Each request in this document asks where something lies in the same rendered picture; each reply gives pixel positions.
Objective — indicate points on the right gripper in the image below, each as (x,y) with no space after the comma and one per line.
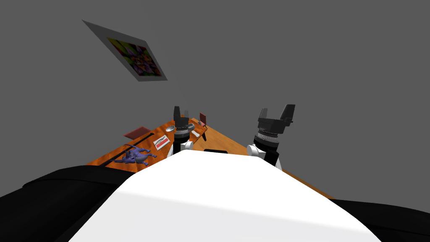
(272,125)

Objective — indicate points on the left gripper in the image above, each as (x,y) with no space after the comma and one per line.
(181,122)

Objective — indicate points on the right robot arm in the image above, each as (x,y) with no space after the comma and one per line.
(267,148)

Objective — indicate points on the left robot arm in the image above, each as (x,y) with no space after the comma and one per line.
(50,201)

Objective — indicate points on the red chair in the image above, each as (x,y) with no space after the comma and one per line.
(203,118)

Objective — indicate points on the white small block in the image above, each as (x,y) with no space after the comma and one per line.
(196,133)

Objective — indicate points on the red and white card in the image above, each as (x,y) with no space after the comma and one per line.
(161,142)

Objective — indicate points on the dark red flat board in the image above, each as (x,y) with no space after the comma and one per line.
(137,132)

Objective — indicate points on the orange wooden table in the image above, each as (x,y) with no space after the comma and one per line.
(221,143)

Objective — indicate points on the purple dragon figure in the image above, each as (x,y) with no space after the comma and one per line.
(136,156)

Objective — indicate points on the black thin rod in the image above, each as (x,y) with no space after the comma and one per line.
(129,150)

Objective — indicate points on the grey framed colourful picture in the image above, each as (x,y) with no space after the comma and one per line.
(134,55)

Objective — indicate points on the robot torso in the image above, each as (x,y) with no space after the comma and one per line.
(215,201)

